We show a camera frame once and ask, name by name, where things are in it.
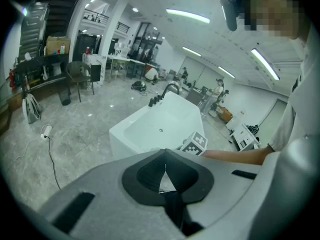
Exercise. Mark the black balcony railing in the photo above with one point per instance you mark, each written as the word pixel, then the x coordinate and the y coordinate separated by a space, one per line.
pixel 96 16

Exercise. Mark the white and grey backpack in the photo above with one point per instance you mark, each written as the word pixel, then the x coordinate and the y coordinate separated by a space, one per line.
pixel 31 109

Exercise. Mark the orange box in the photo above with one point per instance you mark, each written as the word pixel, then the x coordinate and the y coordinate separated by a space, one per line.
pixel 225 114

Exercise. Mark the white table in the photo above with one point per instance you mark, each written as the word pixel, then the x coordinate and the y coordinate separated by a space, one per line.
pixel 125 60

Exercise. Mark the black curved faucet spout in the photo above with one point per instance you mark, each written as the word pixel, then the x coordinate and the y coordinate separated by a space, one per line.
pixel 172 85

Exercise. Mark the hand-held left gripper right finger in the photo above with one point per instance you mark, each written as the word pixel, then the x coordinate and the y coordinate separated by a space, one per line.
pixel 220 184

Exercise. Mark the dark display counter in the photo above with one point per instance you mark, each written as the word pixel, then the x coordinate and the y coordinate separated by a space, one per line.
pixel 42 61

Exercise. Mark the small black bag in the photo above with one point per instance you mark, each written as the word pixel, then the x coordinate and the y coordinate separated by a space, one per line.
pixel 253 129

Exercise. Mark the black faucet knob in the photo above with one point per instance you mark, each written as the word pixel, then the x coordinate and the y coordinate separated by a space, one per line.
pixel 160 98
pixel 151 103
pixel 156 99

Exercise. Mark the ceiling tube light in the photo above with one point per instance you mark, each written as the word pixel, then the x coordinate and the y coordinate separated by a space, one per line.
pixel 191 51
pixel 226 72
pixel 188 16
pixel 265 64

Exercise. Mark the black mesh wastebasket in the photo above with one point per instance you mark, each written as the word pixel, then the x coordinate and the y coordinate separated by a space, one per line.
pixel 64 97

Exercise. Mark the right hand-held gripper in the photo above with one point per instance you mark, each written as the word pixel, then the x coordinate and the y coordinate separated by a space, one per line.
pixel 195 144

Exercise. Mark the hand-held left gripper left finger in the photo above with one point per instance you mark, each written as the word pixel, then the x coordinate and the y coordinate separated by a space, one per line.
pixel 112 189

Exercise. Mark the black head-mounted camera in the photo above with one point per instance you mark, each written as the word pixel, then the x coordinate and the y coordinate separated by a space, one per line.
pixel 231 14

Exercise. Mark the white power strip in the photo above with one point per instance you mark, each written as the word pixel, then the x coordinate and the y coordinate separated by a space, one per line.
pixel 46 131

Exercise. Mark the red bottle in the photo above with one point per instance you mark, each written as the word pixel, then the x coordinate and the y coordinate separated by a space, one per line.
pixel 87 50

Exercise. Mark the dark staircase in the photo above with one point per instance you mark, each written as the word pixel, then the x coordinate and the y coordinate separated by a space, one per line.
pixel 33 29

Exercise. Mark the dark wicker chair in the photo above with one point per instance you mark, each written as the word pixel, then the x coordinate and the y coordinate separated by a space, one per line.
pixel 80 74

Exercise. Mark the red fire extinguisher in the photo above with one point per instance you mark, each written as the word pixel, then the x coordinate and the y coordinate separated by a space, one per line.
pixel 12 80

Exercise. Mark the person's grey shirt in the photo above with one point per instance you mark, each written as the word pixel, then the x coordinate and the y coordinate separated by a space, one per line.
pixel 295 114

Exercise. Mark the black cabinet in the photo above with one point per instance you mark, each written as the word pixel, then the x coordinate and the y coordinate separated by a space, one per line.
pixel 86 47

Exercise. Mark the person's right forearm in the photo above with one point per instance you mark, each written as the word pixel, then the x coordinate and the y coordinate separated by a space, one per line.
pixel 237 156

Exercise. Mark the tall brown cardboard box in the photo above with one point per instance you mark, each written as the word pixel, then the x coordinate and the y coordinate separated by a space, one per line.
pixel 56 45

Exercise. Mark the white bathtub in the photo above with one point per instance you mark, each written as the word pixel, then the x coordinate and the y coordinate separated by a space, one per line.
pixel 150 124

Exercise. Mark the white marble cabinet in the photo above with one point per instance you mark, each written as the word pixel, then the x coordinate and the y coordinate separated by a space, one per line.
pixel 93 69

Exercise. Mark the person's head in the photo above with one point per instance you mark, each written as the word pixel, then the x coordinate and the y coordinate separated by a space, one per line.
pixel 272 11

